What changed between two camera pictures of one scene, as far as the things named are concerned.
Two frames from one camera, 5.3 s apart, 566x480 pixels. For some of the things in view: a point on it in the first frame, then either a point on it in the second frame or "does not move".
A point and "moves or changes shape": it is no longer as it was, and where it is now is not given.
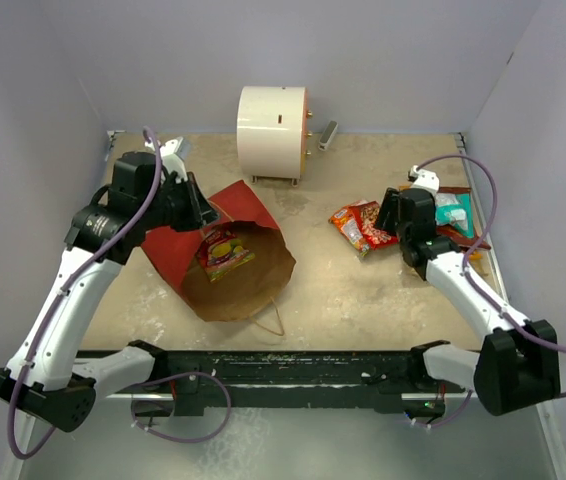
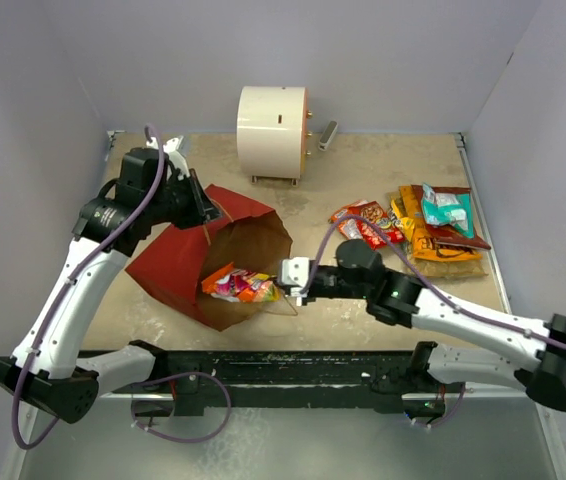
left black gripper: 200,212 does not move
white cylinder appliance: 273,132 does not move
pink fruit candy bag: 222,251 to 232,284
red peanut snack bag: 365,215 does not move
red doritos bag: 463,239 does not move
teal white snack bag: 455,209 does not move
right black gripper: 388,208 to 308,297
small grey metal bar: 328,135 does not move
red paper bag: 243,295 moves or changes shape
